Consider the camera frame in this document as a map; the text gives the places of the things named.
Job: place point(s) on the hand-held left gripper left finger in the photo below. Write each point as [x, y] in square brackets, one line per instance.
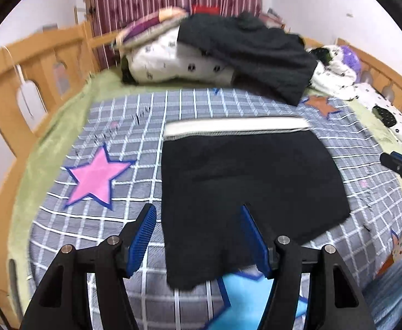
[141, 240]

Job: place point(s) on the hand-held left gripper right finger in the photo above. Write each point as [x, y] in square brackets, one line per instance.
[256, 244]

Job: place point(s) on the black pants white waistband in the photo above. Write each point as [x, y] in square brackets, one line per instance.
[238, 178]

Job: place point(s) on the grey checked star blanket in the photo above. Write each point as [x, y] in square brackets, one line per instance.
[118, 137]

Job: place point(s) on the pale star printed cloth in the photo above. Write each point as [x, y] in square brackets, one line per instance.
[393, 282]

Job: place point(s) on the green bed sheet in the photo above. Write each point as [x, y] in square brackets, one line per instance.
[49, 137]

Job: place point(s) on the white patterned pillow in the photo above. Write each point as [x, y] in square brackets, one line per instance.
[159, 58]

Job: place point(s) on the black garment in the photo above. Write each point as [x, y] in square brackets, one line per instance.
[256, 51]

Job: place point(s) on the purple pink pillow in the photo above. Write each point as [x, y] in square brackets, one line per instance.
[142, 27]

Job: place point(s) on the red cloth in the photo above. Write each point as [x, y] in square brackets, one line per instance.
[204, 9]

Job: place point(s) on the maroon striped curtain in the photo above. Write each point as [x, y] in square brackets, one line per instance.
[153, 0]

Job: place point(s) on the wooden bed frame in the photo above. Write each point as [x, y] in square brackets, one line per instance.
[1, 99]

